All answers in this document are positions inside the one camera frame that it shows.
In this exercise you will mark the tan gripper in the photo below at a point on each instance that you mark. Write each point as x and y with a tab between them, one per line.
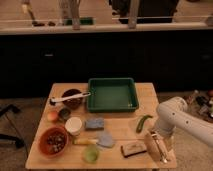
153	143

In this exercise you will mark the wooden board eraser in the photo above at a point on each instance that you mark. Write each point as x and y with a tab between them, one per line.
133	148

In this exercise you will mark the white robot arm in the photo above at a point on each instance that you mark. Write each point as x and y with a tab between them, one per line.
174	113

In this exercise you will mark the metal fork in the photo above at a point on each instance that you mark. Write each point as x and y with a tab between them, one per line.
164	158

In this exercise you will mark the grey blue cloth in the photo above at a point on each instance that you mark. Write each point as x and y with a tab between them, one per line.
105	139

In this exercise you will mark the green cup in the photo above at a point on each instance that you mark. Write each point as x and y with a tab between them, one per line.
91	154

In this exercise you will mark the blue sponge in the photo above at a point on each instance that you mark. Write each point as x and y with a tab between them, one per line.
94	124

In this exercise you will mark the green plastic tray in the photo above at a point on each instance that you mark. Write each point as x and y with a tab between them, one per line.
112	95

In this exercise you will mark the yellow banana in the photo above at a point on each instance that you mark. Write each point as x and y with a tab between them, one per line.
84	141

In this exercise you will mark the white round container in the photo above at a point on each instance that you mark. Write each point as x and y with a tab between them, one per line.
73	125

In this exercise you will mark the small dark cup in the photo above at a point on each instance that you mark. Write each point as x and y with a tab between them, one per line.
64	114

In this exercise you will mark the orange bowl with nuts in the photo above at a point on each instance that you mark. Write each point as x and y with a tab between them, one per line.
53	142

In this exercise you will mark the orange fruit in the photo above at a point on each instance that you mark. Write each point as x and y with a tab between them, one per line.
52	116

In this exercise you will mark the black chair base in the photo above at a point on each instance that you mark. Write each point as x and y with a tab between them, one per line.
18	140

